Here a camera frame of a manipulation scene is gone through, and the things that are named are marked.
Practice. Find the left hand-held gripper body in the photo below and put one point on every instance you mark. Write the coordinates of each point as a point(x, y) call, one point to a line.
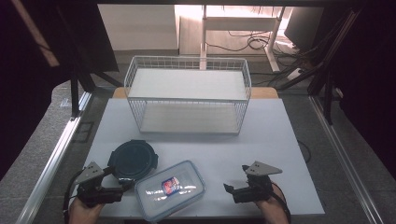
point(96, 193)

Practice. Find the wooden board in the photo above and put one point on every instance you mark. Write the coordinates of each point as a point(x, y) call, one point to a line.
point(264, 92)

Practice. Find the white power strip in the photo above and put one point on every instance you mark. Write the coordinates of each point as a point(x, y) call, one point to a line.
point(294, 74)

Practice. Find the white desk frame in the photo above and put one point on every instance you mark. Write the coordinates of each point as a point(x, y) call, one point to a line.
point(239, 23)

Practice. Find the black metal stand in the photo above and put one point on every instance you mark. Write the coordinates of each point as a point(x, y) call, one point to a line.
point(74, 93)
point(327, 90)

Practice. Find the white cabinet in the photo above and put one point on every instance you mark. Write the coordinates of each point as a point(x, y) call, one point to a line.
point(137, 26)

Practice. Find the aluminium rail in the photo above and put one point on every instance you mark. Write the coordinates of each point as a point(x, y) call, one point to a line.
point(53, 161)
point(342, 155)

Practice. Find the white table mat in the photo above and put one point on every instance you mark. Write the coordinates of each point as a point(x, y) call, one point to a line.
point(249, 146)

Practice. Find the dark monitor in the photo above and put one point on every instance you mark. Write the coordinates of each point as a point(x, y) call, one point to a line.
point(303, 28)

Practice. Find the person's right hand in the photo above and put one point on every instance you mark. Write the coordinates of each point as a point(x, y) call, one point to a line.
point(271, 210)

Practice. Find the person's left hand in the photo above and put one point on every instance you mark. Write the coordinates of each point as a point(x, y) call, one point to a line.
point(84, 213)

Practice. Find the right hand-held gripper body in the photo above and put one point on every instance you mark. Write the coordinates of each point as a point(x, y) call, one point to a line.
point(255, 189)

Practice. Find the clear rectangular lidded container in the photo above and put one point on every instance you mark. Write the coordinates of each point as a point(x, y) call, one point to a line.
point(169, 189)

